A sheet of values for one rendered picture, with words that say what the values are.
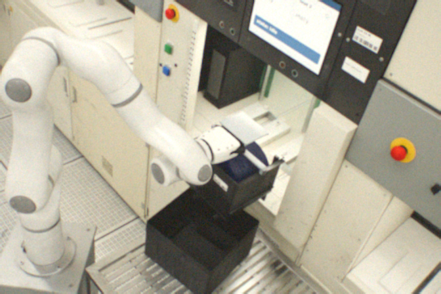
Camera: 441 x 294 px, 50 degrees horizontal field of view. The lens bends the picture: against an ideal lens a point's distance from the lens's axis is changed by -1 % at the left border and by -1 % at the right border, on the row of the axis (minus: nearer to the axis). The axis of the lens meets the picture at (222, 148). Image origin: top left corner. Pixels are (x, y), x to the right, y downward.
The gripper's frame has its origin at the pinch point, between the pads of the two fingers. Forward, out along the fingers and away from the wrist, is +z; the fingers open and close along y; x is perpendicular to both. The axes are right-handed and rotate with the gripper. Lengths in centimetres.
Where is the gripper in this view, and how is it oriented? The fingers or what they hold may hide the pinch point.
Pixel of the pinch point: (241, 132)
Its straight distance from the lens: 146.6
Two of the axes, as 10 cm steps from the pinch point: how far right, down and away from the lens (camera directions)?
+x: 1.6, -7.3, -6.7
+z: 7.3, -3.6, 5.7
